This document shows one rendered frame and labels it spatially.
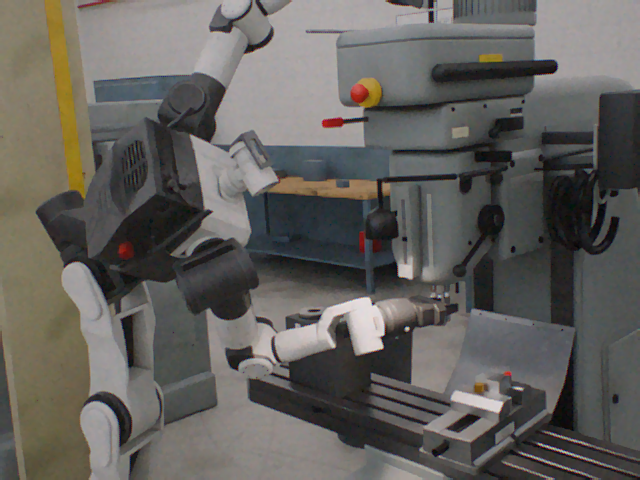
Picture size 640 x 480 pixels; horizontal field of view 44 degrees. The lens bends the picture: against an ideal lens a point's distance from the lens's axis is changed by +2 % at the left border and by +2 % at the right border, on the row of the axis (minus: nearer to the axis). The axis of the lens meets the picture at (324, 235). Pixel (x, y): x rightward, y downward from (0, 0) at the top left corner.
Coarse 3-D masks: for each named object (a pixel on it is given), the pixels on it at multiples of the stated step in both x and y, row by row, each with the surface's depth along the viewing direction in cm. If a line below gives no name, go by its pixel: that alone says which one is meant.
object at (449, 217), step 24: (408, 168) 176; (432, 168) 171; (456, 168) 171; (480, 168) 177; (432, 192) 172; (456, 192) 172; (480, 192) 178; (432, 216) 174; (456, 216) 173; (432, 240) 175; (456, 240) 174; (432, 264) 176; (456, 264) 176
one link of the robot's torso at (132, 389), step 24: (72, 264) 182; (72, 288) 182; (96, 288) 180; (144, 288) 193; (96, 312) 181; (144, 312) 191; (96, 336) 184; (120, 336) 183; (144, 336) 193; (96, 360) 188; (120, 360) 185; (144, 360) 194; (96, 384) 190; (120, 384) 186; (144, 384) 192; (120, 408) 186; (144, 408) 191; (120, 432) 186
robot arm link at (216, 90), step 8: (200, 72) 181; (200, 80) 180; (208, 80) 180; (216, 80) 181; (208, 88) 180; (216, 88) 181; (224, 88) 183; (216, 96) 181; (216, 104) 182; (208, 112) 177; (216, 112) 184; (208, 120) 180; (208, 128) 182
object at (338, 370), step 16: (288, 320) 219; (304, 320) 215; (336, 336) 204; (320, 352) 210; (336, 352) 205; (352, 352) 208; (304, 368) 217; (320, 368) 211; (336, 368) 206; (352, 368) 209; (368, 368) 213; (304, 384) 218; (320, 384) 212; (336, 384) 207; (352, 384) 209; (368, 384) 213
